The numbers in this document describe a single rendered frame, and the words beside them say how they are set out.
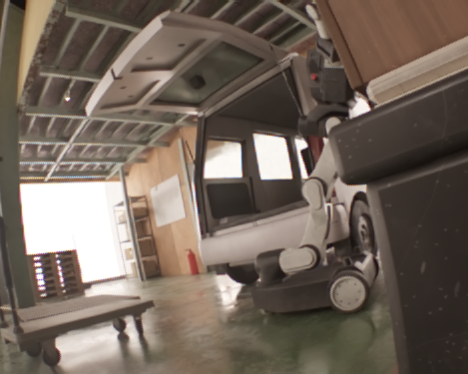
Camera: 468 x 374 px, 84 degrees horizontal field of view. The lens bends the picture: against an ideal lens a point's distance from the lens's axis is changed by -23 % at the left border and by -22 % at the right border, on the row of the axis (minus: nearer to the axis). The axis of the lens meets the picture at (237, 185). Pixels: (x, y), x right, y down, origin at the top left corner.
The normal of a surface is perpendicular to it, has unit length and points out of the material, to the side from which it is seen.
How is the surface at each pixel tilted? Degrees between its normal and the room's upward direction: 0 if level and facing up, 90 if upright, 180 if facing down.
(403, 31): 90
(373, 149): 90
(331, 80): 100
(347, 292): 90
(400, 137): 90
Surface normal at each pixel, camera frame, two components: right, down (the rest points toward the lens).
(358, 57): -0.69, 0.03
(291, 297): -0.49, -0.04
